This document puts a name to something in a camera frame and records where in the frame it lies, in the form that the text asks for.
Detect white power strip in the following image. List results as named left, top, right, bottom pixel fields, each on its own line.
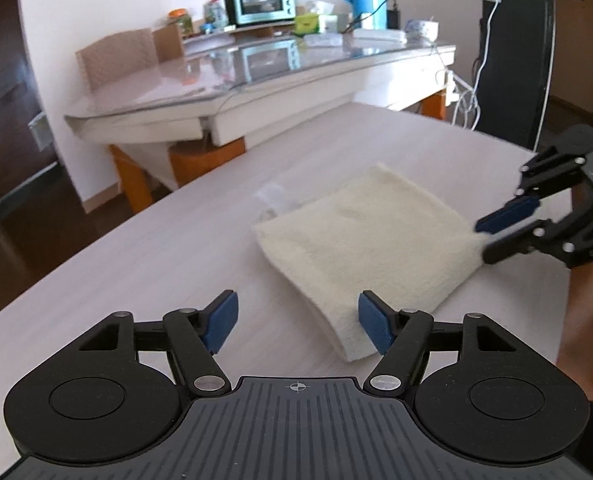
left=351, top=27, right=408, bottom=44

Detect white patterned bowl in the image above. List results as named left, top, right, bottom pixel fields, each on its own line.
left=405, top=19, right=440, bottom=41

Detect orange-lid glass jar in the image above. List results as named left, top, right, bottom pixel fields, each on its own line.
left=168, top=8, right=195, bottom=37

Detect cream terry towel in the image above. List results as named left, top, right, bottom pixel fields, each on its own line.
left=253, top=162, right=488, bottom=364

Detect tangled white cables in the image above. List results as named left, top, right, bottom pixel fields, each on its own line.
left=443, top=67, right=481, bottom=128

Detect white charging cable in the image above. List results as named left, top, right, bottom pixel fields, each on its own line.
left=468, top=0, right=508, bottom=132

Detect black refrigerator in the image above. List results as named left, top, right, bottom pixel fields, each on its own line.
left=475, top=0, right=556, bottom=152

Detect green tissue box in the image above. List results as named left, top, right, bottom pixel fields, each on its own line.
left=294, top=1, right=338, bottom=37

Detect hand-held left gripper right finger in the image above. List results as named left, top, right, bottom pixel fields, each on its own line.
left=357, top=290, right=524, bottom=401

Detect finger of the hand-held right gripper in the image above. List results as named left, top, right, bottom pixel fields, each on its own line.
left=481, top=186, right=593, bottom=270
left=475, top=137, right=589, bottom=234

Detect clear plastic box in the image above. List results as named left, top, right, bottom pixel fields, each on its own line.
left=303, top=34, right=345, bottom=49

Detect white glass-topped dining table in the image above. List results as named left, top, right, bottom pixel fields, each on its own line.
left=64, top=35, right=458, bottom=215

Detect brown chair back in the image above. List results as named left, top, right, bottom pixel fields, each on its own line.
left=152, top=25, right=185, bottom=64

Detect teal toaster oven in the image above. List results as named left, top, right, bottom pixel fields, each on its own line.
left=232, top=0, right=297, bottom=26

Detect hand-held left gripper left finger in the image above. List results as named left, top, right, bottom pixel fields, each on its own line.
left=79, top=289, right=240, bottom=397

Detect dark brown door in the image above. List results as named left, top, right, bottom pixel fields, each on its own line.
left=0, top=0, right=60, bottom=207

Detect snack bag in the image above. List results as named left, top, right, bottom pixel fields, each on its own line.
left=203, top=0, right=230, bottom=31

